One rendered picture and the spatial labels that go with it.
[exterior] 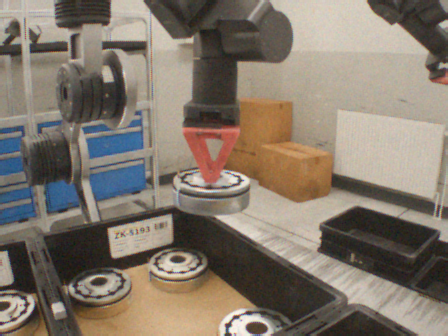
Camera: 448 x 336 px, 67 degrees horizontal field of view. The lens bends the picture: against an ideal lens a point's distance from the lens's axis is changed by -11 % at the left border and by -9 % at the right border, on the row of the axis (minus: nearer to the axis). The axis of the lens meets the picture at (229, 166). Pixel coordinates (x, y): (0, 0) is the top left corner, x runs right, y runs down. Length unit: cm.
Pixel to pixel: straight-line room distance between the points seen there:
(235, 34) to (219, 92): 8
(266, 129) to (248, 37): 334
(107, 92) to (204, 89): 46
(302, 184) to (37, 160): 243
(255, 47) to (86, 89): 54
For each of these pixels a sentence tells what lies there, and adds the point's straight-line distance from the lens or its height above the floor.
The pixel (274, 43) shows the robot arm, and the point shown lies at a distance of 41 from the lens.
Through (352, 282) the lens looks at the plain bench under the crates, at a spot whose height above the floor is 70.
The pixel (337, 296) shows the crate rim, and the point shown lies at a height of 93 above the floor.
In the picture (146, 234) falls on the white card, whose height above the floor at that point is 89.
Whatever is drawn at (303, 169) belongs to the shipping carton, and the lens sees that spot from 326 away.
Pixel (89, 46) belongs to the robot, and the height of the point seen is 124.
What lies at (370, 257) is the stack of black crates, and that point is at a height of 54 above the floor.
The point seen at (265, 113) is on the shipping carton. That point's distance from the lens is 371.
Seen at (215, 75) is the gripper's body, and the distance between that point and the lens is 45.
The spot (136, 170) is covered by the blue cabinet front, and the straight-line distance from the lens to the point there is 265.
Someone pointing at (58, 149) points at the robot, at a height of 92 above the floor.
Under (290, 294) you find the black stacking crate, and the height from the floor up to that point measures 89.
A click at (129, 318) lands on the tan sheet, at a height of 83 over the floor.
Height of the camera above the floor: 119
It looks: 16 degrees down
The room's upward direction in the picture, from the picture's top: straight up
